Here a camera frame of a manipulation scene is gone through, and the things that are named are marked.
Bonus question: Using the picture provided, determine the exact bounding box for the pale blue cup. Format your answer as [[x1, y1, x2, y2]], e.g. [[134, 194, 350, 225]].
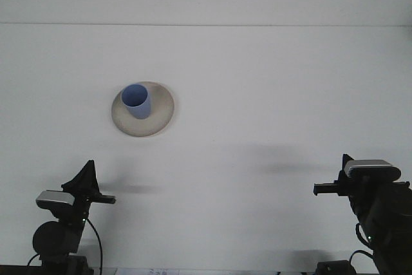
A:
[[120, 84, 153, 121]]

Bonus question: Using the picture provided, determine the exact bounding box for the pale round plate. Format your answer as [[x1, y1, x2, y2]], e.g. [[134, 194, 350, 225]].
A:
[[111, 81, 176, 138]]

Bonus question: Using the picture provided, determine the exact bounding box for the white printed paper sheet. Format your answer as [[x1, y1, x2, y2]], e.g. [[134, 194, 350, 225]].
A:
[[114, 267, 202, 275]]

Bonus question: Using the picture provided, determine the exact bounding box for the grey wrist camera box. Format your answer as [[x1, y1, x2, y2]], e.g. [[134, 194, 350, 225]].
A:
[[35, 190, 76, 210], [343, 158, 402, 182]]

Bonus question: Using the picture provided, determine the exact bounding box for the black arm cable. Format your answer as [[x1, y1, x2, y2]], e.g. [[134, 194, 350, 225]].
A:
[[27, 216, 104, 271], [349, 222, 376, 268]]

